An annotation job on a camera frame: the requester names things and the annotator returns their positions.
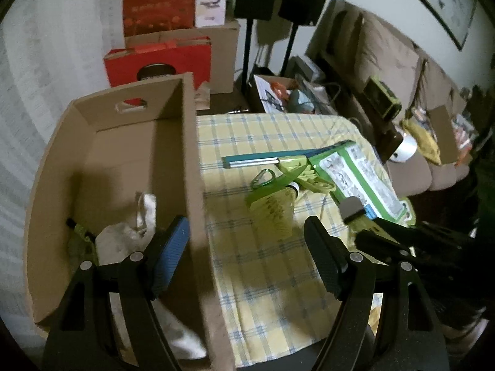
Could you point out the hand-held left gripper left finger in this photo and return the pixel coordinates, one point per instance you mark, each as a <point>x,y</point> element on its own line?
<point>172,255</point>

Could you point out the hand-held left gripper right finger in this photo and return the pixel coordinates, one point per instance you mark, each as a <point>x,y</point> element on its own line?
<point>325,257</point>

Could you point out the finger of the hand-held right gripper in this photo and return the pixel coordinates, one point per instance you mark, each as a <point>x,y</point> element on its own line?
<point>354,208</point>
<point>383,243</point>

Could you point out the green package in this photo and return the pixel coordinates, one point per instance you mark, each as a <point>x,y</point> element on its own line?
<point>359,174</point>

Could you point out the yellow mesh bag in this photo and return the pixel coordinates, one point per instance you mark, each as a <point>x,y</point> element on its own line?
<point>274,216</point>

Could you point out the green plastic clip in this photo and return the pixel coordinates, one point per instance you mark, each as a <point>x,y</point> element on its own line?
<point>309,179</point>

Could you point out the white cloth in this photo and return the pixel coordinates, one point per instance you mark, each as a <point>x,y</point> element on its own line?
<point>116,239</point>

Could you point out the yellow plaid tablecloth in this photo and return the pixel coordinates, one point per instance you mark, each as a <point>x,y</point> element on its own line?
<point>263,278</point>

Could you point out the white tape roll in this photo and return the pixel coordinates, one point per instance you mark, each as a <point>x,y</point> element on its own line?
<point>404,148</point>

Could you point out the green plastic object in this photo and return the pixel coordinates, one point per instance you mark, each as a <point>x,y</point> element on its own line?
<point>79,239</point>

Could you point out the yellow cloth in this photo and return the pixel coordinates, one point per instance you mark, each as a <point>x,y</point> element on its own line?
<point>423,143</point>

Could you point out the teal stick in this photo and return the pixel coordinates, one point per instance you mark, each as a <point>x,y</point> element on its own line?
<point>251,159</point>

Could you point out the green framed dark case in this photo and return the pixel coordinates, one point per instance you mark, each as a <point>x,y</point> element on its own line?
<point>381,96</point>

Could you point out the brown cardboard piece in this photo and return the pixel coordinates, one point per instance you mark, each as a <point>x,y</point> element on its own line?
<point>444,131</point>

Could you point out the grey blue soft item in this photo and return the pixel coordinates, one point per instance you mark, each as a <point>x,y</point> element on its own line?
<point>299,100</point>

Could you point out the colourful packets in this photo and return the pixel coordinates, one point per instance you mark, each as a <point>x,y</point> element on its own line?
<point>466,135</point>

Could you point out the cardboard box with papers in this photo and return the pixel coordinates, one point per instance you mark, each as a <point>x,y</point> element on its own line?
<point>267,96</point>

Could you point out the grey box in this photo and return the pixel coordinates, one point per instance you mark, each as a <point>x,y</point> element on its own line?
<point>307,67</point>

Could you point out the brown paper bag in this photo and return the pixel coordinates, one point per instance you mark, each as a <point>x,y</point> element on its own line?
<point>202,98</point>

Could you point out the brown sofa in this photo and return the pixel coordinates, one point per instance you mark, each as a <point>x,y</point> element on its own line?
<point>386,46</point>

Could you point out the red bag black oval label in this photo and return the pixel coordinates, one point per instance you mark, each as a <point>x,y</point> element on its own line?
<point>185,62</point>

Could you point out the tall brown cardboard box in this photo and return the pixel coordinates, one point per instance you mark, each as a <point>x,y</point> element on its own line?
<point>224,62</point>

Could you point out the red gift bag gold print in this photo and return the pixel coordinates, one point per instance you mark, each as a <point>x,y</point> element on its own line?
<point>154,4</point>

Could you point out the framed wall picture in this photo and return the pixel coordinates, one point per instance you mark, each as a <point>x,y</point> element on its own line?
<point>444,4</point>

